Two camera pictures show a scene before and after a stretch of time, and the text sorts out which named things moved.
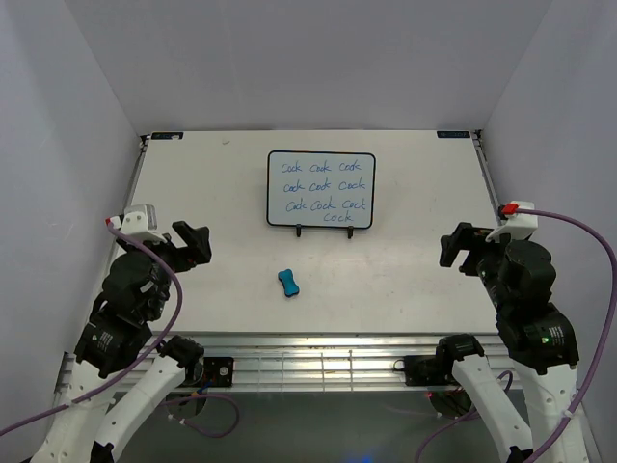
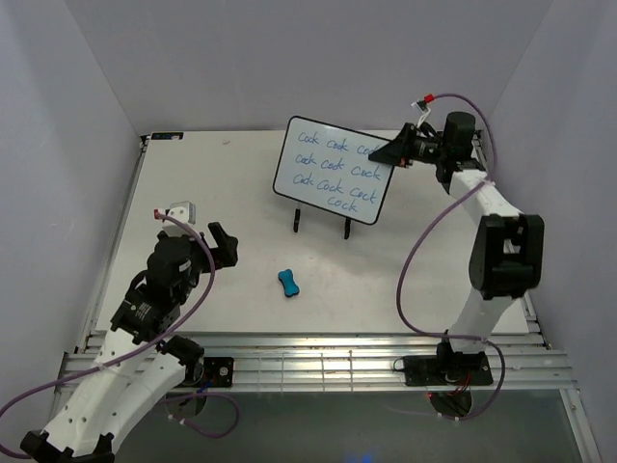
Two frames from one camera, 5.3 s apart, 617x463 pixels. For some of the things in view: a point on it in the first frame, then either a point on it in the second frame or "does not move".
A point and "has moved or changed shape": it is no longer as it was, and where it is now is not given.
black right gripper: x=465 y=236 -> x=399 y=151
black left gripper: x=199 y=250 -> x=225 y=254
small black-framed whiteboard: x=320 y=189 has moved or changed shape
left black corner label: x=167 y=135 does not move
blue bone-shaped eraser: x=290 y=286 does not move
